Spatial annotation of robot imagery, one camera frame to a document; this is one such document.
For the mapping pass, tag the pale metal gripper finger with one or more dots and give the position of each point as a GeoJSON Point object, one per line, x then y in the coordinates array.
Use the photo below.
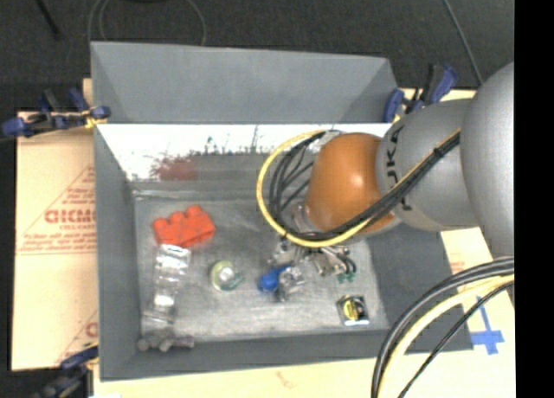
{"type": "Point", "coordinates": [283, 254]}
{"type": "Point", "coordinates": [291, 286]}

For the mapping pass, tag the small blue toy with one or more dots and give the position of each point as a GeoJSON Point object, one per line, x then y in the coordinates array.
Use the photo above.
{"type": "Point", "coordinates": [268, 281]}

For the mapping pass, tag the black and yellow tape measure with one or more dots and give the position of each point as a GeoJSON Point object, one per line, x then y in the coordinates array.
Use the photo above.
{"type": "Point", "coordinates": [352, 310]}

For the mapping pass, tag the clear green tape roll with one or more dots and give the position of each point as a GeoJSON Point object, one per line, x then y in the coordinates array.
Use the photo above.
{"type": "Point", "coordinates": [224, 276]}

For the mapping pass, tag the orange toy building brick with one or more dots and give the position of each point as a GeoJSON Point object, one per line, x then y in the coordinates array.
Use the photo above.
{"type": "Point", "coordinates": [184, 227]}

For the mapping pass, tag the clear plastic bottle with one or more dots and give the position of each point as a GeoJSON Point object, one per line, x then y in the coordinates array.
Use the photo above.
{"type": "Point", "coordinates": [169, 279]}

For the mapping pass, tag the grey toy animal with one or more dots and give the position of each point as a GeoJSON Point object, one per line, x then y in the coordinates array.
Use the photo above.
{"type": "Point", "coordinates": [162, 341]}

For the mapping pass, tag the grey metal bin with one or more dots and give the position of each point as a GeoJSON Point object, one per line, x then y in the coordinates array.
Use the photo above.
{"type": "Point", "coordinates": [242, 93]}

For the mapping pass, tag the brown cardboard board red print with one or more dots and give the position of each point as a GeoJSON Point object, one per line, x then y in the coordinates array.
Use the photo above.
{"type": "Point", "coordinates": [52, 292]}

